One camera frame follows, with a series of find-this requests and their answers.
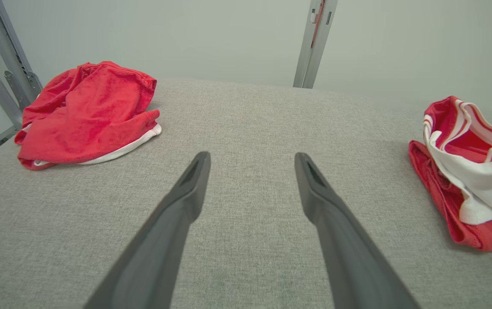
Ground red shorts with white stripe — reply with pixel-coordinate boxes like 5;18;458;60
14;61;162;171

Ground grey partition joint post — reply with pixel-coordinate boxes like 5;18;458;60
293;0;339;89

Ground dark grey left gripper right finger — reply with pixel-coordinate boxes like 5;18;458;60
294;152;422;309

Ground grey slotted metal post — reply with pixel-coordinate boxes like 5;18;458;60
0;0;43;110

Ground red white-sleeved Bulls shirt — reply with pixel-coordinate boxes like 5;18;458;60
408;95;492;252

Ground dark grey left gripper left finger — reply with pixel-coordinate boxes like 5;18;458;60
84;151;211;309

